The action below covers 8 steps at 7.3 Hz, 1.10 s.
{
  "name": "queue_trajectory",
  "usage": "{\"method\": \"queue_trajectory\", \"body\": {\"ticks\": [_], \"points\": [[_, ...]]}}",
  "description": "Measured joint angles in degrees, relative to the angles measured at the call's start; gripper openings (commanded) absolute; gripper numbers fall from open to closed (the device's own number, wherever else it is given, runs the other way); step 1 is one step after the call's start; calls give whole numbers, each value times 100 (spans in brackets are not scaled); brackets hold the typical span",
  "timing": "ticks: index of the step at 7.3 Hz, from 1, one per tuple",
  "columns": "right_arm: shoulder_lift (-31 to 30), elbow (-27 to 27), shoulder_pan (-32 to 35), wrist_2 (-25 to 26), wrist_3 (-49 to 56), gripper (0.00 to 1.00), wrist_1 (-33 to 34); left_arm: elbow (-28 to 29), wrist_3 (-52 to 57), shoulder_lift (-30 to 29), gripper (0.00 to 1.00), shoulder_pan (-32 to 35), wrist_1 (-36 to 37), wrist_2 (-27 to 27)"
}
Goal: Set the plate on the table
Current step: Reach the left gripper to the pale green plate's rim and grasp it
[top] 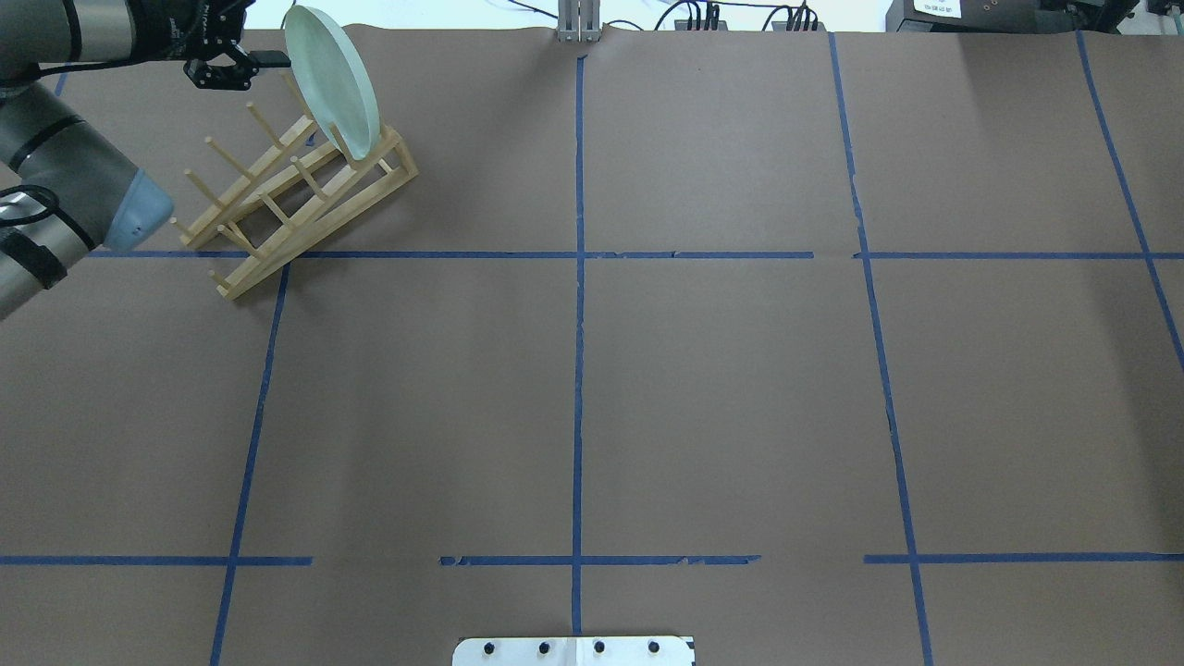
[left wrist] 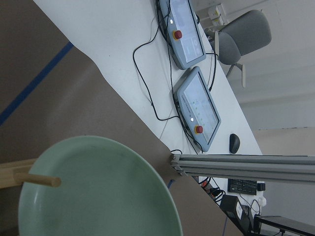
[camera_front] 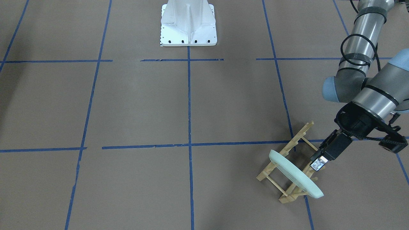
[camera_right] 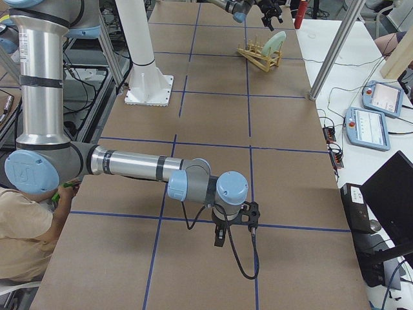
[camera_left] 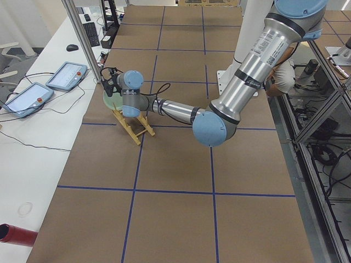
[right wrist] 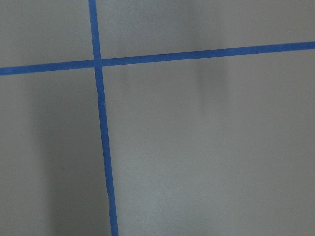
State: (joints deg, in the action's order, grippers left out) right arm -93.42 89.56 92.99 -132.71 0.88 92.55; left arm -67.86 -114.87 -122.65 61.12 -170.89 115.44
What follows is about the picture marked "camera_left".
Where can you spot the blue teach pendant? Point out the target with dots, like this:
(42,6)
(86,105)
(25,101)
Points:
(67,76)
(29,100)

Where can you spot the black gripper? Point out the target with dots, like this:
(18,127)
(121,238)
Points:
(111,84)

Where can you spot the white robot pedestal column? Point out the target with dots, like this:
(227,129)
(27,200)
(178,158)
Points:
(253,14)

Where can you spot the far blue teach pendant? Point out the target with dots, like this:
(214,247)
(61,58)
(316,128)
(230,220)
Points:
(67,76)

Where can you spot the aluminium frame post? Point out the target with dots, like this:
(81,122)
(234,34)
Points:
(82,37)

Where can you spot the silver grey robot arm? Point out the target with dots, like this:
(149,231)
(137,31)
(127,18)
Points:
(286,22)

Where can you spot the black box on table edge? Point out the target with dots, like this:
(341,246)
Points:
(108,39)

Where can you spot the black computer mouse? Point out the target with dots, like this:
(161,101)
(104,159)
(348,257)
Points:
(72,47)

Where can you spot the near blue teach pendant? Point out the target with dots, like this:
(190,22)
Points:
(29,100)

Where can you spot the seated person in beige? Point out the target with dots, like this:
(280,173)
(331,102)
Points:
(282,78)

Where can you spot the black keyboard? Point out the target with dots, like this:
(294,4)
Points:
(91,33)

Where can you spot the pale green round plate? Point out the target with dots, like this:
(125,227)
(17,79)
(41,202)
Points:
(113,102)

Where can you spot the red cylinder tube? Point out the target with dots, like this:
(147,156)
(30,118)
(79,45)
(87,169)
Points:
(16,235)

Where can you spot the wooden dish rack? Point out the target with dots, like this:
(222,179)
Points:
(135,127)

